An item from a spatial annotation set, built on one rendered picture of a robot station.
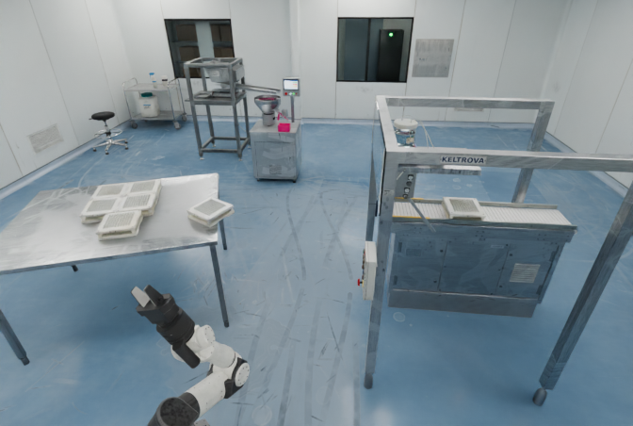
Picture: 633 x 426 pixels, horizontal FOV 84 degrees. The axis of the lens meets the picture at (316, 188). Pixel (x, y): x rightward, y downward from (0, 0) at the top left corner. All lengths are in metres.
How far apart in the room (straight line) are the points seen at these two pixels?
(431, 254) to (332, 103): 5.13
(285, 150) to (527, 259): 3.11
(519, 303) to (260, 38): 6.13
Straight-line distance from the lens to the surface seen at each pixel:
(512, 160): 1.76
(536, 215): 3.06
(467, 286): 3.17
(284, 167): 4.95
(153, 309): 1.14
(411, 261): 2.91
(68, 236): 3.04
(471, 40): 7.59
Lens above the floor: 2.33
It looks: 28 degrees down
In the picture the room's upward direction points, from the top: straight up
